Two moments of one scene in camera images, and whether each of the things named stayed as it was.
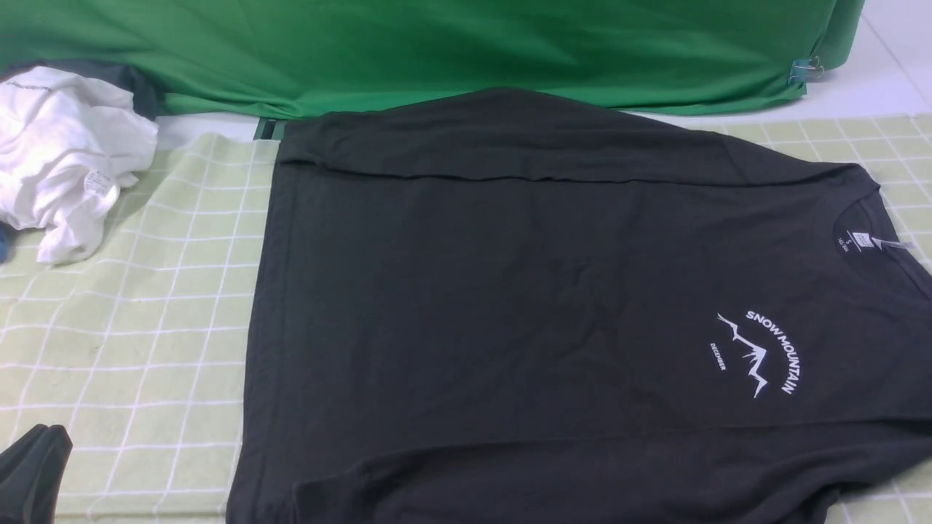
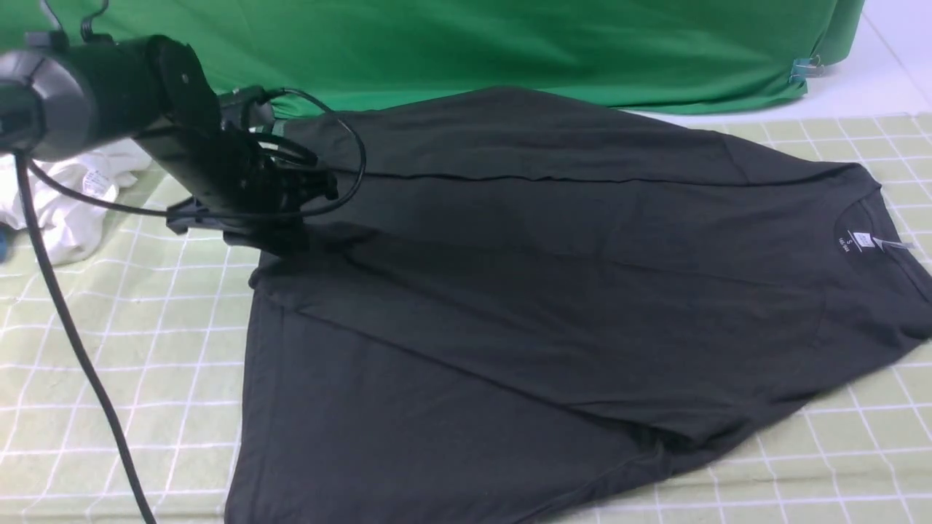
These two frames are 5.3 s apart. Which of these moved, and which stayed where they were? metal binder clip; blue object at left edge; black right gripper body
Moved: black right gripper body
Stayed: metal binder clip; blue object at left edge
